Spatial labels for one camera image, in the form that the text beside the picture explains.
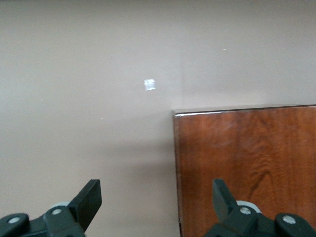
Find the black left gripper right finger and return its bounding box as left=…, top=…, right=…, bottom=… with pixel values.
left=202, top=178, right=316, bottom=237

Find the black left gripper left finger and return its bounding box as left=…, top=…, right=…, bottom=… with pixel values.
left=0, top=179, right=103, bottom=237

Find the dark brown wooden cabinet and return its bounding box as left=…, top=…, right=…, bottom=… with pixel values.
left=172, top=105, right=316, bottom=237

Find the brown table cover sheet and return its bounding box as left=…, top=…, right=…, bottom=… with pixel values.
left=0, top=0, right=316, bottom=237

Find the small square tape piece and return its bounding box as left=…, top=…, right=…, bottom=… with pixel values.
left=143, top=79, right=156, bottom=91

